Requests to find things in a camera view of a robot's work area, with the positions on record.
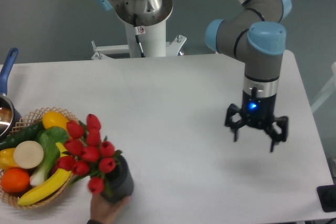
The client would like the dark green cucumber toy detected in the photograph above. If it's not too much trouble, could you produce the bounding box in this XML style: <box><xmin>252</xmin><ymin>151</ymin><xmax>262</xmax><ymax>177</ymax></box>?
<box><xmin>1</xmin><ymin>121</ymin><xmax>45</xmax><ymax>151</ymax></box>

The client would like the orange plastic fruit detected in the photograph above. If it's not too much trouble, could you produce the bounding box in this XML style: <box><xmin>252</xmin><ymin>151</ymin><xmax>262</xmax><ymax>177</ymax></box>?
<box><xmin>1</xmin><ymin>168</ymin><xmax>30</xmax><ymax>193</ymax></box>

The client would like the beige round radish slice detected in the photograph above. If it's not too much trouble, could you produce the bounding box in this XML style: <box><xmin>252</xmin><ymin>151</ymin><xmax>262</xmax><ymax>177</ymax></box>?
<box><xmin>13</xmin><ymin>141</ymin><xmax>44</xmax><ymax>169</ymax></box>

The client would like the blue handled saucepan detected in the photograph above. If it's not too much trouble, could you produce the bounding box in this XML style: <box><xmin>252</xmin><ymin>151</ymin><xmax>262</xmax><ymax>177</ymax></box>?
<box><xmin>1</xmin><ymin>48</ymin><xmax>21</xmax><ymax>141</ymax></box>

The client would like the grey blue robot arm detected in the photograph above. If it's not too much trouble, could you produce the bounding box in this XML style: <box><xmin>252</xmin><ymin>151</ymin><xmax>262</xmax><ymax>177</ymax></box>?
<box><xmin>96</xmin><ymin>0</ymin><xmax>292</xmax><ymax>145</ymax></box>

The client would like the yellow lemon squash toy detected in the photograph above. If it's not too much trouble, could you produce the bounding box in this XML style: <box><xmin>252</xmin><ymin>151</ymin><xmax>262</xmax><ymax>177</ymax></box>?
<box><xmin>42</xmin><ymin>111</ymin><xmax>71</xmax><ymax>138</ymax></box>

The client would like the dark grey ribbed vase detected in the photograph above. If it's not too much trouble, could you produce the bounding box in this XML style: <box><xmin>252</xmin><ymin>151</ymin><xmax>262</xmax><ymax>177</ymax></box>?
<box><xmin>101</xmin><ymin>155</ymin><xmax>134</xmax><ymax>204</ymax></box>

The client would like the person's hand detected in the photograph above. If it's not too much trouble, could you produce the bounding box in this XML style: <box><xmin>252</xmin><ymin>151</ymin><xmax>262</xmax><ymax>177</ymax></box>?
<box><xmin>87</xmin><ymin>194</ymin><xmax>131</xmax><ymax>224</ymax></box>

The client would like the woven wicker basket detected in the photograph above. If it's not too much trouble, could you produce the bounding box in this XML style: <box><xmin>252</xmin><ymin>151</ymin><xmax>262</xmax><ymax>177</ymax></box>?
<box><xmin>1</xmin><ymin>107</ymin><xmax>79</xmax><ymax>210</ymax></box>

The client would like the yellow plastic banana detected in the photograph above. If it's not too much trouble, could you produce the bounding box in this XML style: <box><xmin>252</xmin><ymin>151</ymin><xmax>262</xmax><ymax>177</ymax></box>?
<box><xmin>17</xmin><ymin>142</ymin><xmax>74</xmax><ymax>206</ymax></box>

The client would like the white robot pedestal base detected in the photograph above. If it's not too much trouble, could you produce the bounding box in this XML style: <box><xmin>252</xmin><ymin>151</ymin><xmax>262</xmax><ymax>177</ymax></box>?
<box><xmin>91</xmin><ymin>0</ymin><xmax>187</xmax><ymax>60</ymax></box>

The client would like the black device at edge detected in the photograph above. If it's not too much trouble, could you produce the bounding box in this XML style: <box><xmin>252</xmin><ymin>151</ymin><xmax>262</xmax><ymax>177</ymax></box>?
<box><xmin>317</xmin><ymin>185</ymin><xmax>336</xmax><ymax>212</ymax></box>

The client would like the white frame at right edge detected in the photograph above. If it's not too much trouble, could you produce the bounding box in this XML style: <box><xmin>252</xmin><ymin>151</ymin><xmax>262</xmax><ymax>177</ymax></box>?
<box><xmin>310</xmin><ymin>62</ymin><xmax>335</xmax><ymax>113</ymax></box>

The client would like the green bok choy toy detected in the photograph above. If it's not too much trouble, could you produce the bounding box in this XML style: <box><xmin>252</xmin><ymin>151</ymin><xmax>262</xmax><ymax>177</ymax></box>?
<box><xmin>30</xmin><ymin>126</ymin><xmax>69</xmax><ymax>187</ymax></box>

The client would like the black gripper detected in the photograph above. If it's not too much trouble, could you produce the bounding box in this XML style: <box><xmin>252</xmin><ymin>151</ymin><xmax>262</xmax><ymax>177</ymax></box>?
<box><xmin>224</xmin><ymin>90</ymin><xmax>289</xmax><ymax>153</ymax></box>

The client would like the red tulip bouquet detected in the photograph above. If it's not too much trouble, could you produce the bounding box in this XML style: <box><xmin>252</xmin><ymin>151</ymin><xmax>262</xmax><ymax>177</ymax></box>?
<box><xmin>56</xmin><ymin>114</ymin><xmax>122</xmax><ymax>197</ymax></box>

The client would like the yellow bell pepper toy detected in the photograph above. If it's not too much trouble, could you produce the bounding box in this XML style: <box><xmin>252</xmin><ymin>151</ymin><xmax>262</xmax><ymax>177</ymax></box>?
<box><xmin>0</xmin><ymin>148</ymin><xmax>18</xmax><ymax>170</ymax></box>

